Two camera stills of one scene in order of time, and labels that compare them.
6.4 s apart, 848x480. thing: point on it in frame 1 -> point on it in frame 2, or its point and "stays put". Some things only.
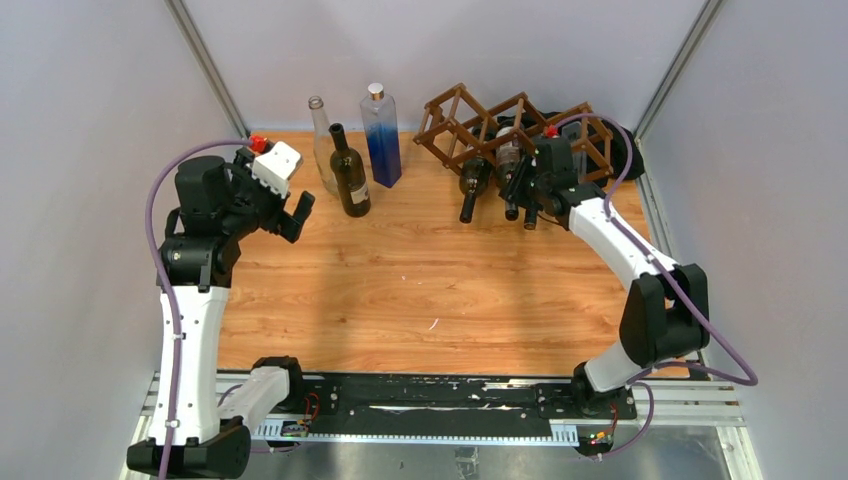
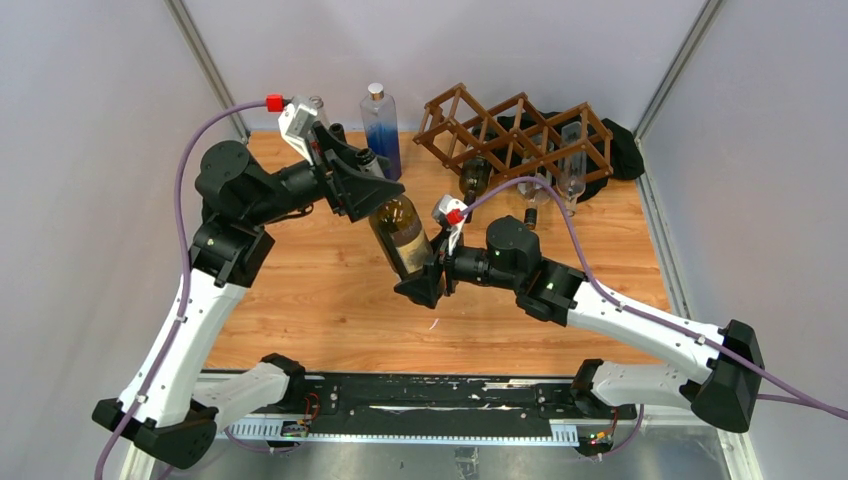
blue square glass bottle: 379,122 stays put
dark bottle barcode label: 509,155 -> 411,245
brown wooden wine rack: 456,120 stays put
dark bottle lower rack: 475,178 stays put
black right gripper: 512,190 -> 422,288
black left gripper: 280,221 -> 341,166
